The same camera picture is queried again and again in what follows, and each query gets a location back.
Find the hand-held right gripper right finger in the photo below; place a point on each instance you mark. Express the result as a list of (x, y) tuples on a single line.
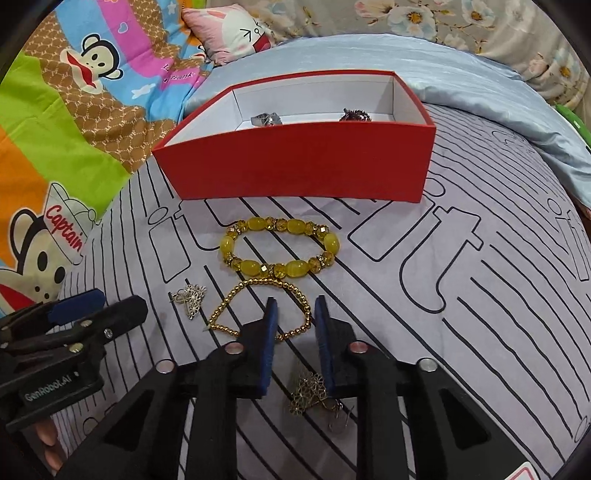
[(323, 341)]

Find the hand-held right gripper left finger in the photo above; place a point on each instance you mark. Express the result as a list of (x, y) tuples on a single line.
[(268, 346)]

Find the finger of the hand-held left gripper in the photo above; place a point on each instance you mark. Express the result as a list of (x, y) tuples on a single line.
[(120, 316), (78, 302)]

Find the gold filigree earring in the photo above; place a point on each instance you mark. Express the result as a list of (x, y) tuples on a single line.
[(309, 392)]

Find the red cardboard box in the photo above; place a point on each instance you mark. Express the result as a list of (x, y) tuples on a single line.
[(300, 161)]

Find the silver wristwatch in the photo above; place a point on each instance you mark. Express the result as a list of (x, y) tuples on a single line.
[(267, 120)]

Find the person's left hand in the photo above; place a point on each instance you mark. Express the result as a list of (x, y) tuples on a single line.
[(48, 438)]

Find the silver filigree earring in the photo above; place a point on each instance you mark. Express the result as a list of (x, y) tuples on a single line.
[(194, 297)]

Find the colourful cartoon monkey blanket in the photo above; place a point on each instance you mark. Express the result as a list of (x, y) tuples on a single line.
[(69, 138)]

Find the pink cartoon pillow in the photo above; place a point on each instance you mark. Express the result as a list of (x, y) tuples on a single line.
[(217, 32)]

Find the green plastic object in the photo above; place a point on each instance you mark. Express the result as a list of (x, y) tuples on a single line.
[(577, 124)]

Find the grey floral sheet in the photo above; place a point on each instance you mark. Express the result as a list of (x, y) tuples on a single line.
[(508, 37)]

